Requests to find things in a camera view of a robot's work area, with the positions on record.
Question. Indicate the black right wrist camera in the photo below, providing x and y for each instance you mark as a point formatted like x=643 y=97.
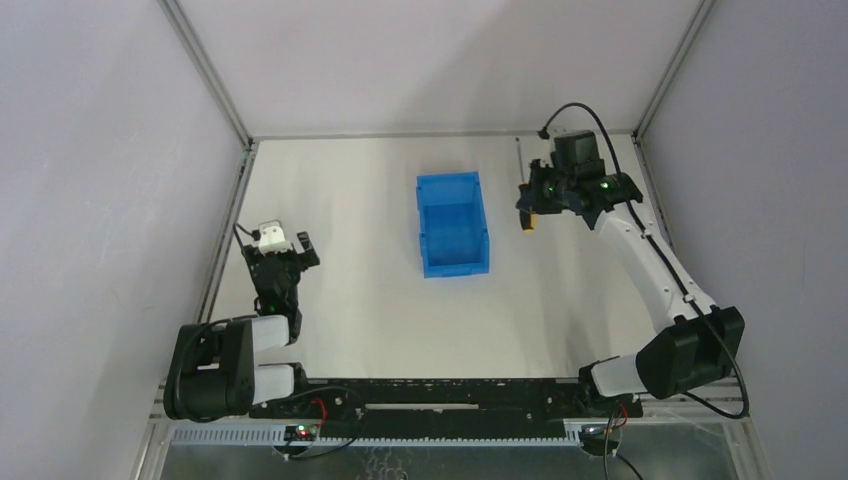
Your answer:
x=575 y=148

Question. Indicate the left circuit board with wires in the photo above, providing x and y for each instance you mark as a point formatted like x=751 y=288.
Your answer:
x=300 y=444

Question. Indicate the right circuit board with wires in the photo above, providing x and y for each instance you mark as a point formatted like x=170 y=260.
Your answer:
x=598 y=441

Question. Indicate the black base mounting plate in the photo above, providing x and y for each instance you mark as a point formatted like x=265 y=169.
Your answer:
x=479 y=408

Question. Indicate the yellow handled screwdriver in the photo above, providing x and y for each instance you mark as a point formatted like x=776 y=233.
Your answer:
x=527 y=224

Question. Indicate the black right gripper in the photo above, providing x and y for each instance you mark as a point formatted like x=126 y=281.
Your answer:
x=533 y=191

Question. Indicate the circuit board with wires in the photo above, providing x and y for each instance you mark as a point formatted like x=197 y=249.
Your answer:
x=300 y=444
x=598 y=441

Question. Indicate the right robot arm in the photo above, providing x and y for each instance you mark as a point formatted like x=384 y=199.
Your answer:
x=696 y=341

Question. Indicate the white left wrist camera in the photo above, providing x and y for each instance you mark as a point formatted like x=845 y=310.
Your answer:
x=272 y=238

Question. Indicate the grey slotted cable duct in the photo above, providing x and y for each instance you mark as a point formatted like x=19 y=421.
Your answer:
x=277 y=435

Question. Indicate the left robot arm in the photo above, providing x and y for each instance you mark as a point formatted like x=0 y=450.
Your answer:
x=213 y=372

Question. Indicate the blue plastic bin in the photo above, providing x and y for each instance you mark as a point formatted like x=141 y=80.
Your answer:
x=454 y=237

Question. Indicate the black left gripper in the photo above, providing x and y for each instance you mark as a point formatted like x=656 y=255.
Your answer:
x=282 y=260

